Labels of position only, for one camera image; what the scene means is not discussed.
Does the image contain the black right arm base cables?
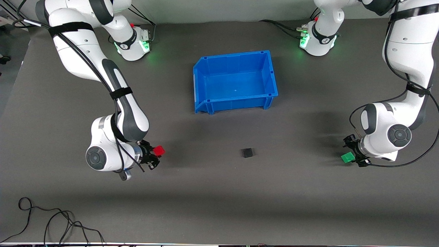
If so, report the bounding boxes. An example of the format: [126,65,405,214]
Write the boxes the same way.
[108,5,157,44]

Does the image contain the black arm base cables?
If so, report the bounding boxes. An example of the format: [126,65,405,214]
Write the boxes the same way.
[259,7,321,39]
[108,5,157,44]

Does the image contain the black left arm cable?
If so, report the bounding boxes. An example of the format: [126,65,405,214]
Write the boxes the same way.
[349,0,439,168]

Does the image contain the black left arm base cables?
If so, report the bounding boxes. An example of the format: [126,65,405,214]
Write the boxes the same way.
[259,7,321,39]

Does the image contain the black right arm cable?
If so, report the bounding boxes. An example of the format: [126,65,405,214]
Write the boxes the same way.
[12,0,145,173]

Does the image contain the loose thin black cable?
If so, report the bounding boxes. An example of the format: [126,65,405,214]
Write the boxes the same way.
[0,197,105,246]

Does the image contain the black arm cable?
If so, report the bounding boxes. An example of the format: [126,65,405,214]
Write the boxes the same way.
[12,0,145,173]
[349,0,439,168]

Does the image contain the blue plastic storage bin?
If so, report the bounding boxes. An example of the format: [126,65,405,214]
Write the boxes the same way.
[193,50,278,115]

